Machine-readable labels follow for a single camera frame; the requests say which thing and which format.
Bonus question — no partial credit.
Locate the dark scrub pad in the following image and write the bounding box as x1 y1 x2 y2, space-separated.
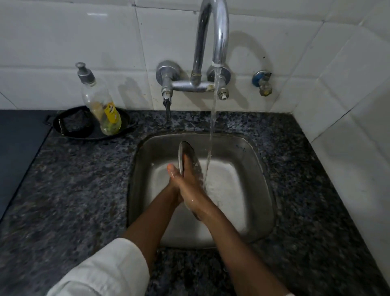
62 109 94 135

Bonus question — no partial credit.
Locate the black round pan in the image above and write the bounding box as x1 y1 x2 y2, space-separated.
46 106 137 141

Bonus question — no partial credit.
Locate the round steel plate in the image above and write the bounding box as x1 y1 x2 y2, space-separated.
178 140 208 221

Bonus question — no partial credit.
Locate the white shirt sleeve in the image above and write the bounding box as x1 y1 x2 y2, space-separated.
46 238 151 296

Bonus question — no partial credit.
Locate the dark blue flat panel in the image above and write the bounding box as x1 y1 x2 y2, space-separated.
0 110 55 221

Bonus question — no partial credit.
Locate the person's right forearm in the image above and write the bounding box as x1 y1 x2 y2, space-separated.
199 207 291 296

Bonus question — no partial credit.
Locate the stainless steel sink basin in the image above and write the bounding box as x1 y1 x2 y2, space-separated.
127 132 277 249

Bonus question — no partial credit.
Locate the person's right hand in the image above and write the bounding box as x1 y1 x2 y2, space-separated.
178 154 217 221

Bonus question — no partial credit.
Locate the clear dish soap bottle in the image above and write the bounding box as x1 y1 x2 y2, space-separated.
76 62 122 136

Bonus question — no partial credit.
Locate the blue handled wall tap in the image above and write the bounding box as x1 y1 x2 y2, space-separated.
252 70 273 97

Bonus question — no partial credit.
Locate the person's left hand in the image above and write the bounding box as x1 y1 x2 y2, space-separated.
167 164 184 204

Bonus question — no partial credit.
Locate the chrome wall mixer faucet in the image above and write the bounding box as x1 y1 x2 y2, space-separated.
156 0 231 121

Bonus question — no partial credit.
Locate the person's left forearm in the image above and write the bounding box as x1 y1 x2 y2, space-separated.
121 184 183 270

